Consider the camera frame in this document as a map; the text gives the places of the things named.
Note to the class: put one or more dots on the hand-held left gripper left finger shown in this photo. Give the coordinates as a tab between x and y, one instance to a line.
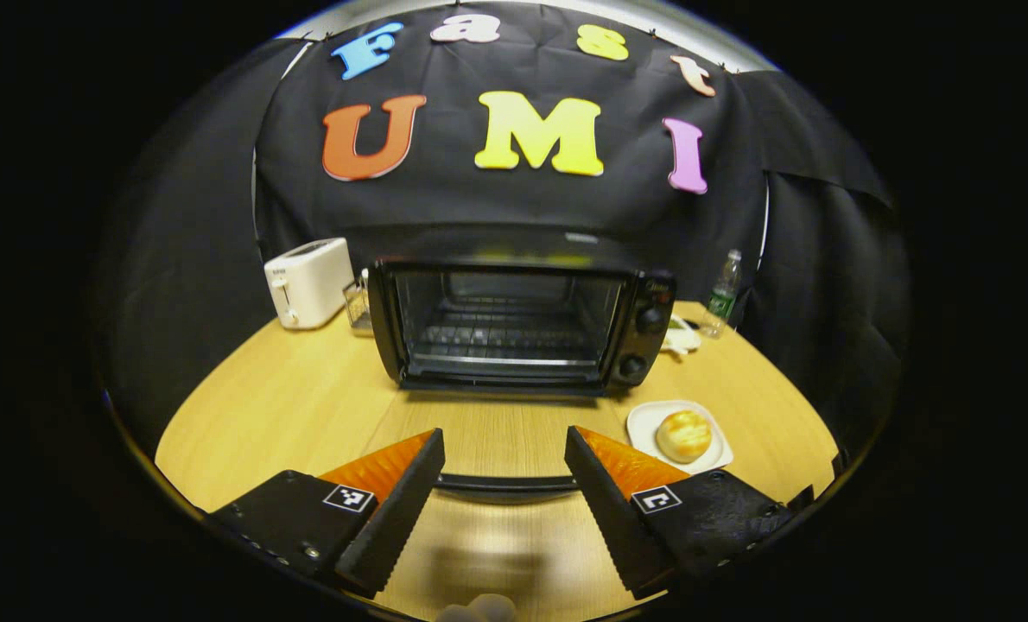
397	518

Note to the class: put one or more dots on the golden bread bun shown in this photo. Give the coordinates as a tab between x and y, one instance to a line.
682	436

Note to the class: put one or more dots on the white toaster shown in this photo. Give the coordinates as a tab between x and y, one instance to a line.
315	281

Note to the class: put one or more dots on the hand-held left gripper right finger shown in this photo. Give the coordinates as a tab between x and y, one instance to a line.
613	518

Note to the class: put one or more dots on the white square plate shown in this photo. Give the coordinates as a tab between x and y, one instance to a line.
644	423

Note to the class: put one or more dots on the black backdrop cloth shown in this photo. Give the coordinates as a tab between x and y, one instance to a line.
514	199

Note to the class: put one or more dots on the clear plastic water bottle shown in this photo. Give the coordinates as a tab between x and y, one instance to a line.
721	298

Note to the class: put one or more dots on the black electric oven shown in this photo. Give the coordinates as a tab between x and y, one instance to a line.
648	298

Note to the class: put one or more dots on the white divided dish with grains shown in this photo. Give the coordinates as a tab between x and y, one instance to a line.
682	337

